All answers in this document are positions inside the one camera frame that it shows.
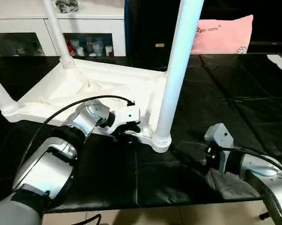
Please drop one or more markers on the white plastic table top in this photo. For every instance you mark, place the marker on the white plastic table top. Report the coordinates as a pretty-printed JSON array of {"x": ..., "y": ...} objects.
[{"x": 85, "y": 89}]

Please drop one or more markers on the white plastic table leg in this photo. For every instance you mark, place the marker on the white plastic table leg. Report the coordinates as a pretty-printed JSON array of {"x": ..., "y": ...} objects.
[
  {"x": 0, "y": 96},
  {"x": 56, "y": 33},
  {"x": 176, "y": 70}
]

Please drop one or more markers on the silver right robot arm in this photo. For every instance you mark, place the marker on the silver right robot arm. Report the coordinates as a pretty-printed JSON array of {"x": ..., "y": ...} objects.
[{"x": 267, "y": 178}]

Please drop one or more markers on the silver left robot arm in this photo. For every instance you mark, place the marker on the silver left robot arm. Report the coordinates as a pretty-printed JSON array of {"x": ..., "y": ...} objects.
[{"x": 52, "y": 164}]

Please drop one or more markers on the black work mat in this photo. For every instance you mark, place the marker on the black work mat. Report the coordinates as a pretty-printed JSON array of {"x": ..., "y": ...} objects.
[{"x": 225, "y": 117}]

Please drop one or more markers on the red bottle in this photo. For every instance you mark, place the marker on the red bottle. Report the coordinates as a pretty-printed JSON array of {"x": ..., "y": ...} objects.
[{"x": 71, "y": 47}]

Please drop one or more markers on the black cabinet with gold label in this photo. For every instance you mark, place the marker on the black cabinet with gold label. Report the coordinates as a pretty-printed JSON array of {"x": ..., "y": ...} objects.
[{"x": 150, "y": 23}]

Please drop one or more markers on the white glass-door cabinet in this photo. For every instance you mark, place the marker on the white glass-door cabinet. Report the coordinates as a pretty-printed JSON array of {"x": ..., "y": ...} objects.
[{"x": 94, "y": 24}]

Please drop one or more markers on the white flat board strip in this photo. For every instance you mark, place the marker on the white flat board strip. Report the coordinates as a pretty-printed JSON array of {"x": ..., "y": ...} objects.
[{"x": 281, "y": 64}]

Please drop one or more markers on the pink pillow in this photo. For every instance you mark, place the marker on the pink pillow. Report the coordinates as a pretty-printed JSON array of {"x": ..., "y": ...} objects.
[{"x": 225, "y": 35}]

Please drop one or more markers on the dark patterned ornament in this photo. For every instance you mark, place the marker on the dark patterned ornament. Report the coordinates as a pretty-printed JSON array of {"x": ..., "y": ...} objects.
[{"x": 67, "y": 5}]

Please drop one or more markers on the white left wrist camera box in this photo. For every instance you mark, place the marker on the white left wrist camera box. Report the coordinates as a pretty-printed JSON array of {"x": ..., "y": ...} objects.
[{"x": 129, "y": 114}]

